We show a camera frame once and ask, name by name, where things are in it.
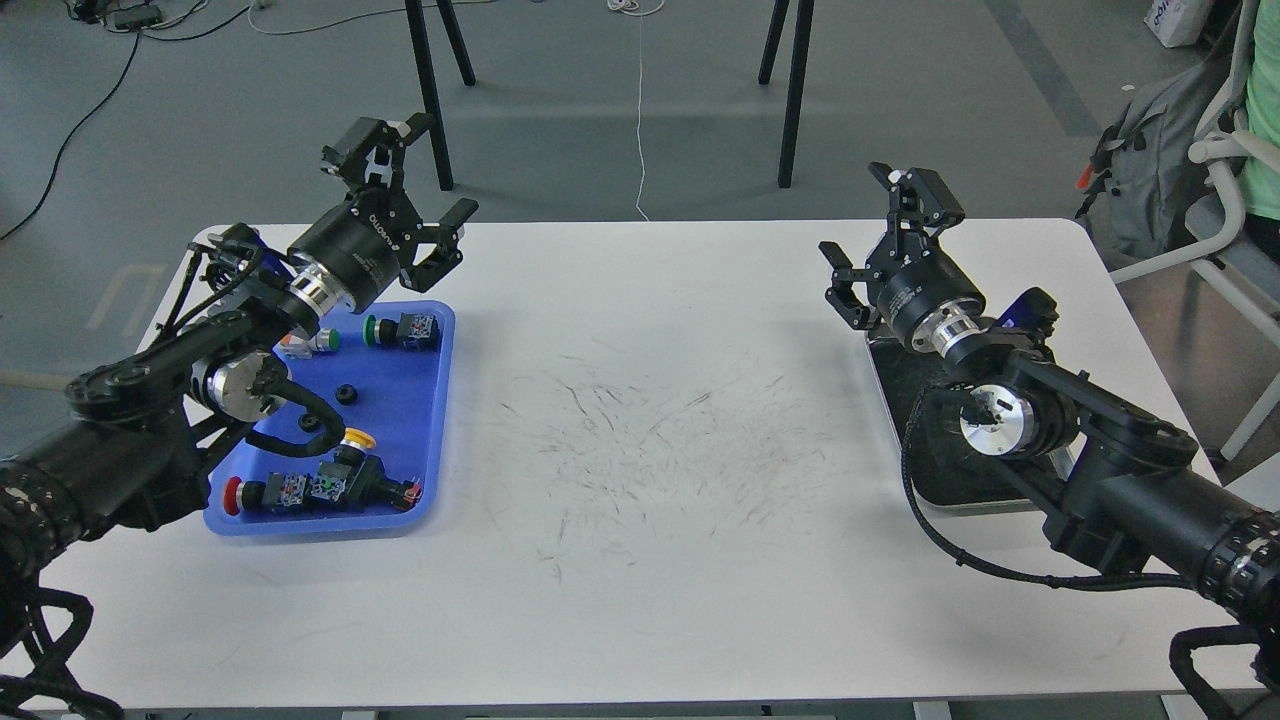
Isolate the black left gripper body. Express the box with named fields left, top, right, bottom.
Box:
left=288, top=187, right=421, bottom=313

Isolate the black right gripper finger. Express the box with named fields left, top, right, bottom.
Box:
left=868, top=161, right=966, bottom=263
left=819, top=241, right=886, bottom=331

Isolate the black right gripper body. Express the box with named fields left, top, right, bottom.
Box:
left=876, top=250, right=986, bottom=354

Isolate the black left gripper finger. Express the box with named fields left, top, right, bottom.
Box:
left=321, top=111, right=436, bottom=193
left=399, top=199, right=479, bottom=293

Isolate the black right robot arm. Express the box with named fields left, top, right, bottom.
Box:
left=819, top=161, right=1277, bottom=719

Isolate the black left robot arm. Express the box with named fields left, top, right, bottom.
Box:
left=1, top=113, right=477, bottom=719

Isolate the blue plastic tray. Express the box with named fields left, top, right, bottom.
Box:
left=204, top=300, right=454, bottom=536

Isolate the silver metal tray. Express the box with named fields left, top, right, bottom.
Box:
left=867, top=327, right=1036, bottom=516

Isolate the orange white push button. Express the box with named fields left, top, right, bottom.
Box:
left=276, top=328, right=340, bottom=360

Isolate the black table leg pair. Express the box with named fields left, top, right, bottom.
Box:
left=404, top=0, right=477, bottom=192
left=756, top=1, right=817, bottom=190

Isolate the grey backpack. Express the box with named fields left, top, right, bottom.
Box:
left=1076, top=56, right=1231, bottom=261

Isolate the person in green shirt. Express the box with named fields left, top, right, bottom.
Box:
left=1239, top=1, right=1279, bottom=261

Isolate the green push button switch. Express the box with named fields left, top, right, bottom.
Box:
left=361, top=313, right=442, bottom=352

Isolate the yellow push button switch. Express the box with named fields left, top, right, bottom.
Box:
left=332, top=427, right=378, bottom=470

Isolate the black switch with red terminals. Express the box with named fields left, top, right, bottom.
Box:
left=303, top=455, right=422, bottom=512

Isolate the red push button switch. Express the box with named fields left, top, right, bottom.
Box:
left=220, top=473, right=311, bottom=516

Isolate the black floor cable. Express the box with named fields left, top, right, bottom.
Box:
left=0, top=0, right=261, bottom=242

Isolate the white hanging cord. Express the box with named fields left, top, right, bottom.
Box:
left=605, top=0, right=667, bottom=222

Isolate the white chair frame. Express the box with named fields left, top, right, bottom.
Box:
left=1108, top=0, right=1280, bottom=461

